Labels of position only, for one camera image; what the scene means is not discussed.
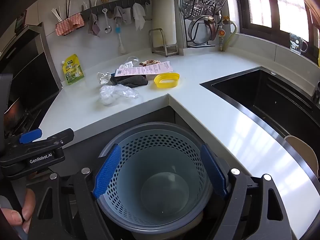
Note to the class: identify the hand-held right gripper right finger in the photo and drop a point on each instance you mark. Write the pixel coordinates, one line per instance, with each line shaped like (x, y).
(213, 172)

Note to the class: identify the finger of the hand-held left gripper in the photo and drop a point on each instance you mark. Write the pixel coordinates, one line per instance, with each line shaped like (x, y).
(62, 135)
(30, 135)

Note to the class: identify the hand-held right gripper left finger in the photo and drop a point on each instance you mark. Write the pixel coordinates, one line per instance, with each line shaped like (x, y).
(107, 172)

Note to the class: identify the grey perforated wastebasket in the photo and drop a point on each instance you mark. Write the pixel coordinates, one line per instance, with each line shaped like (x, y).
(162, 192)

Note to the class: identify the person's left hand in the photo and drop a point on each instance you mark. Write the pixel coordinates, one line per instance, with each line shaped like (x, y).
(28, 205)

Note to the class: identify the black steel stove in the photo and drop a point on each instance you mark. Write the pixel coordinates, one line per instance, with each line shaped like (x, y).
(30, 80)

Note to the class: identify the yellow seasoning pouch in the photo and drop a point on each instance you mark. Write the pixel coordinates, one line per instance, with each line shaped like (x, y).
(73, 71)

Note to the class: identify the clear plastic bag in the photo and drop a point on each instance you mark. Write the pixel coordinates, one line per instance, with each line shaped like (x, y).
(116, 93)

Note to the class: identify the crumpled clear plastic piece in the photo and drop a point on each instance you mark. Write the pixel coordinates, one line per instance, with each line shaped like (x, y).
(103, 77)

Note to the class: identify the dark grey cloth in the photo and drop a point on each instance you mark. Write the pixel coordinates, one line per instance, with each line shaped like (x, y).
(130, 80)

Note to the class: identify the beige rounded board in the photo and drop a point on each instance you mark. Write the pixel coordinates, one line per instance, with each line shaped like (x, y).
(300, 150)

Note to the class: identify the black kitchen sink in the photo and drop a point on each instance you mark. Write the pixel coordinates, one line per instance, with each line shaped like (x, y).
(275, 100)

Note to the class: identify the clear plastic cup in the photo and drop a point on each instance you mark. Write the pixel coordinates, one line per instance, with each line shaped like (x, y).
(131, 61)

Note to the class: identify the pink wavy cloth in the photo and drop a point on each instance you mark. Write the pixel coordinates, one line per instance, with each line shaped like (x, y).
(68, 25)

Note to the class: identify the pink printed packet with barcode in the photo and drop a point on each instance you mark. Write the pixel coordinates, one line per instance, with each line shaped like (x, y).
(155, 68)

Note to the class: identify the patterned snack wrapper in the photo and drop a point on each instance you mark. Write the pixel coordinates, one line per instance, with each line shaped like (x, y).
(150, 62)

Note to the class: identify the grey dish cloth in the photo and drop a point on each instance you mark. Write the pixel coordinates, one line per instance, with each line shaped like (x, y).
(122, 13)
(93, 25)

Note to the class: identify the metal spoon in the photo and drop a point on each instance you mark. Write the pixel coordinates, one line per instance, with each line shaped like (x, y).
(107, 28)

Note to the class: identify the white straws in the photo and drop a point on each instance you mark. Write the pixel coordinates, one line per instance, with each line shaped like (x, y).
(57, 13)

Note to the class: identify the black pot lid rack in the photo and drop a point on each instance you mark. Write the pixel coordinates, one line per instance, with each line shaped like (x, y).
(200, 46)

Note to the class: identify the black chopsticks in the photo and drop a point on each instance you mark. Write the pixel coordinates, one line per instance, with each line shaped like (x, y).
(68, 6)

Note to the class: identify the metal cutting board rack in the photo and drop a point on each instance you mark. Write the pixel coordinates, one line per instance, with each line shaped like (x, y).
(172, 50)

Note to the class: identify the glass pot lid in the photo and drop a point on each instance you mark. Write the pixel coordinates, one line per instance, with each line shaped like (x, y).
(200, 33)

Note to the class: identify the gas valve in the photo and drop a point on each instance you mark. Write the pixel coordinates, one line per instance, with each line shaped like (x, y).
(221, 32)

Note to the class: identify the white dish cloth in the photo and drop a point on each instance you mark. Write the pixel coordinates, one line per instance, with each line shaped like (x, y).
(138, 16)

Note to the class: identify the clear cartoon print cup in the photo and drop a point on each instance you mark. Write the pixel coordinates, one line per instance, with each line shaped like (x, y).
(296, 43)

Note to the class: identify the white cutting board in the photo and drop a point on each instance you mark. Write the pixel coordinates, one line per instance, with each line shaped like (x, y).
(163, 17)

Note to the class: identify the dark framed window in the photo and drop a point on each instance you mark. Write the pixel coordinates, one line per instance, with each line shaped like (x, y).
(275, 5)

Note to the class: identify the dark wall hook rail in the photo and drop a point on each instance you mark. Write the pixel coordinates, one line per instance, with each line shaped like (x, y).
(125, 5)

